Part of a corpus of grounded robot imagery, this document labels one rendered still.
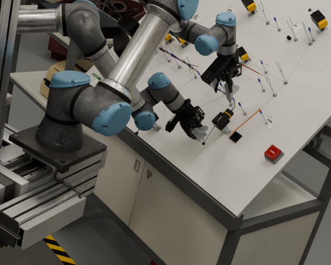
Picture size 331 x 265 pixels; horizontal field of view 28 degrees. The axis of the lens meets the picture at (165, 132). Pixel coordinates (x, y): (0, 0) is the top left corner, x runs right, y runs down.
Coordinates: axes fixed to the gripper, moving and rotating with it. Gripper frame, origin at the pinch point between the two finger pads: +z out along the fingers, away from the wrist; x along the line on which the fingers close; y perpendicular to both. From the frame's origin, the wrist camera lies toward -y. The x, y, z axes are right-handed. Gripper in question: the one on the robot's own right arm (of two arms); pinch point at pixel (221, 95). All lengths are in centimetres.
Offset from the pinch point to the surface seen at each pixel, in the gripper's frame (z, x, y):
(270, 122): 12.9, -13.3, 14.7
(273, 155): 14.7, -27.3, 3.0
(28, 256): 103, 66, -73
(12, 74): 49, 143, -31
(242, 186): 24.8, -24.7, -10.5
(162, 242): 67, 4, -32
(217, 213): 32.9, -23.5, -22.6
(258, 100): 10.7, -1.3, 19.4
